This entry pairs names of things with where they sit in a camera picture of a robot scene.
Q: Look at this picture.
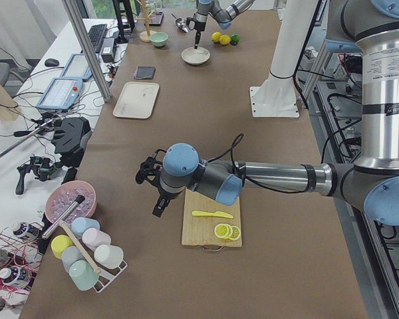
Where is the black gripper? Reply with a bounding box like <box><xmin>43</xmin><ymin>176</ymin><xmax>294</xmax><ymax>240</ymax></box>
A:
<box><xmin>186</xmin><ymin>12</ymin><xmax>208</xmax><ymax>50</ymax></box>
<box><xmin>135</xmin><ymin>150</ymin><xmax>170</xmax><ymax>217</ymax></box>

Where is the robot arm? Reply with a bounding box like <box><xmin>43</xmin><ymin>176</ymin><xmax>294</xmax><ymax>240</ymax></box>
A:
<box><xmin>135</xmin><ymin>1</ymin><xmax>399</xmax><ymax>226</ymax></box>
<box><xmin>186</xmin><ymin>0</ymin><xmax>255</xmax><ymax>49</ymax></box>

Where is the cream rectangular tray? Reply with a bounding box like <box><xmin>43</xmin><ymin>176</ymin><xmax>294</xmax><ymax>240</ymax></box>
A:
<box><xmin>113</xmin><ymin>82</ymin><xmax>160</xmax><ymax>120</ymax></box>

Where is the yellow lemon lower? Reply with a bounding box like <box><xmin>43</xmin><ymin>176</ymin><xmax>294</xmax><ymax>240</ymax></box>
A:
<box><xmin>211</xmin><ymin>32</ymin><xmax>221</xmax><ymax>43</ymax></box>

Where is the yellow lemon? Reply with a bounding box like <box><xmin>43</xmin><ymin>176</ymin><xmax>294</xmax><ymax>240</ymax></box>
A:
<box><xmin>211</xmin><ymin>32</ymin><xmax>221</xmax><ymax>43</ymax></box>
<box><xmin>219</xmin><ymin>35</ymin><xmax>231</xmax><ymax>46</ymax></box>

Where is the metal scoop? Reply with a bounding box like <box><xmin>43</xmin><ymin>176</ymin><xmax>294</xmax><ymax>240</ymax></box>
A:
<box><xmin>172</xmin><ymin>13</ymin><xmax>190</xmax><ymax>33</ymax></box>

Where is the cream round plate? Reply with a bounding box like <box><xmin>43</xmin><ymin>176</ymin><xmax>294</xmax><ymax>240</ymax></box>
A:
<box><xmin>181</xmin><ymin>47</ymin><xmax>210</xmax><ymax>65</ymax></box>

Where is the yellow lemon upper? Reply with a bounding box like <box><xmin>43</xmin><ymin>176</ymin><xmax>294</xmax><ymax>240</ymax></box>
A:
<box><xmin>219</xmin><ymin>35</ymin><xmax>231</xmax><ymax>46</ymax></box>

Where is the green toy vegetable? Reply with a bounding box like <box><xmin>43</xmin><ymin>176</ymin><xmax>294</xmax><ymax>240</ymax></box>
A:
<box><xmin>230</xmin><ymin>34</ymin><xmax>240</xmax><ymax>46</ymax></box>

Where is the mint green bowl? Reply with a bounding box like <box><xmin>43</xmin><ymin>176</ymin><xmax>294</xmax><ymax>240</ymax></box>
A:
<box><xmin>150</xmin><ymin>32</ymin><xmax>169</xmax><ymax>48</ymax></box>

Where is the bamboo cutting board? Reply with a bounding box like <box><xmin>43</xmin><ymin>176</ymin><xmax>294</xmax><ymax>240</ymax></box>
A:
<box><xmin>182</xmin><ymin>190</ymin><xmax>243</xmax><ymax>250</ymax></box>

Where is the wooden mug tree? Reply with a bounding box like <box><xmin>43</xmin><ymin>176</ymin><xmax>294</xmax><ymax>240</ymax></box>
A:
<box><xmin>136</xmin><ymin>0</ymin><xmax>155</xmax><ymax>43</ymax></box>

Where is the yellow plastic knife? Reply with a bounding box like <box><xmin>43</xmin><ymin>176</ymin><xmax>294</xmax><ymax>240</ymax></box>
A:
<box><xmin>192</xmin><ymin>210</ymin><xmax>233</xmax><ymax>219</ymax></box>

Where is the lemon slice front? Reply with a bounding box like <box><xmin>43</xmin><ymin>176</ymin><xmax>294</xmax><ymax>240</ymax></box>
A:
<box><xmin>214</xmin><ymin>223</ymin><xmax>233</xmax><ymax>239</ymax></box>

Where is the lemon slice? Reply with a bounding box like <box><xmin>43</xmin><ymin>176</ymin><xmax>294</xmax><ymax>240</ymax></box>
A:
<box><xmin>228</xmin><ymin>225</ymin><xmax>241</xmax><ymax>241</ymax></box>
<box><xmin>214</xmin><ymin>223</ymin><xmax>233</xmax><ymax>239</ymax></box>

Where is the grey folded cloth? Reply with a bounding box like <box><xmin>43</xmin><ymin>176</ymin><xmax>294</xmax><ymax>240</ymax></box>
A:
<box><xmin>133</xmin><ymin>66</ymin><xmax>156</xmax><ymax>80</ymax></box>

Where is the white cup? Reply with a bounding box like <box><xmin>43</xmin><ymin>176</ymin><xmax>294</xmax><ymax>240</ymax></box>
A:
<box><xmin>94</xmin><ymin>245</ymin><xmax>124</xmax><ymax>269</ymax></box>

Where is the pink cup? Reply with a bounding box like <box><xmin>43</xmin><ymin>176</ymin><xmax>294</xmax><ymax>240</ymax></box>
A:
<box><xmin>82</xmin><ymin>227</ymin><xmax>111</xmax><ymax>251</ymax></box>

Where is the lemon slice back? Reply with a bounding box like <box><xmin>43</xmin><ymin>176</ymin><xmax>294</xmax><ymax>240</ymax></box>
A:
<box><xmin>228</xmin><ymin>225</ymin><xmax>241</xmax><ymax>241</ymax></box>

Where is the metal muddler tool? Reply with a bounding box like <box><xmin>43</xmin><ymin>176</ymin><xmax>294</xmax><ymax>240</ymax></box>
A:
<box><xmin>41</xmin><ymin>195</ymin><xmax>85</xmax><ymax>240</ymax></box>

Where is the blue cup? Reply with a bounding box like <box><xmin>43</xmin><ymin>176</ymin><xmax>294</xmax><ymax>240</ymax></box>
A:
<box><xmin>70</xmin><ymin>217</ymin><xmax>100</xmax><ymax>239</ymax></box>

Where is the white cup rack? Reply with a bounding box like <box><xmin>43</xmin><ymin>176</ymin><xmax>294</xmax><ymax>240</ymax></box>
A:
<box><xmin>93</xmin><ymin>261</ymin><xmax>128</xmax><ymax>293</ymax></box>

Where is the pink bowl with ice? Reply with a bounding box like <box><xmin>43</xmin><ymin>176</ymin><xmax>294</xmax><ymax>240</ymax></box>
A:
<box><xmin>45</xmin><ymin>180</ymin><xmax>97</xmax><ymax>224</ymax></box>

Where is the black keyboard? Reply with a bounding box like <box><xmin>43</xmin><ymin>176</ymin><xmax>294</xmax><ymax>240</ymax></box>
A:
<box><xmin>88</xmin><ymin>24</ymin><xmax>107</xmax><ymax>53</ymax></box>

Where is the grey cup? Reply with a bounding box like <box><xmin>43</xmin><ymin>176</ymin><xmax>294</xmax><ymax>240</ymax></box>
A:
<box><xmin>61</xmin><ymin>246</ymin><xmax>84</xmax><ymax>273</ymax></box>

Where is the mint cup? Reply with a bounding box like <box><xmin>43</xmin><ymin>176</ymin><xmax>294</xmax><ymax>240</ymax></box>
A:
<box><xmin>68</xmin><ymin>260</ymin><xmax>99</xmax><ymax>291</ymax></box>

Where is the yellow cup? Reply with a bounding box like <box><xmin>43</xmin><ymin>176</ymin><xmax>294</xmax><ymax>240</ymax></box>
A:
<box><xmin>51</xmin><ymin>235</ymin><xmax>74</xmax><ymax>259</ymax></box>

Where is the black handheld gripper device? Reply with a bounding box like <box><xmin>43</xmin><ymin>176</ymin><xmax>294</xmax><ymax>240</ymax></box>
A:
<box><xmin>15</xmin><ymin>156</ymin><xmax>62</xmax><ymax>195</ymax></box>

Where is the teach pendant far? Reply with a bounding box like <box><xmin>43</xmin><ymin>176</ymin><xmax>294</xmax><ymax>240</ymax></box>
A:
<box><xmin>61</xmin><ymin>53</ymin><xmax>92</xmax><ymax>81</ymax></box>

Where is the teach pendant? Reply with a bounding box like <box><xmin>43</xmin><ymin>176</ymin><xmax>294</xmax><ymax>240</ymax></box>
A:
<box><xmin>36</xmin><ymin>76</ymin><xmax>83</xmax><ymax>110</ymax></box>
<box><xmin>61</xmin><ymin>53</ymin><xmax>92</xmax><ymax>81</ymax></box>

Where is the teach pendant near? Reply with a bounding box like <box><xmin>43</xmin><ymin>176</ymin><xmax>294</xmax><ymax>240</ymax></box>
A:
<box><xmin>36</xmin><ymin>76</ymin><xmax>83</xmax><ymax>110</ymax></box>

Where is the black computer mouse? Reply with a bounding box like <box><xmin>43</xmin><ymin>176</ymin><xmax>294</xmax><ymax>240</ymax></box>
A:
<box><xmin>44</xmin><ymin>58</ymin><xmax>60</xmax><ymax>67</ymax></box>

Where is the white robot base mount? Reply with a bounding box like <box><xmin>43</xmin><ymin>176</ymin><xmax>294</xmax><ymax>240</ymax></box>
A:
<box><xmin>250</xmin><ymin>0</ymin><xmax>320</xmax><ymax>118</ymax></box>

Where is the aluminium frame post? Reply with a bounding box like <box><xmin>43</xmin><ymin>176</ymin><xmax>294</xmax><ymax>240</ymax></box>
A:
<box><xmin>62</xmin><ymin>0</ymin><xmax>111</xmax><ymax>102</ymax></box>

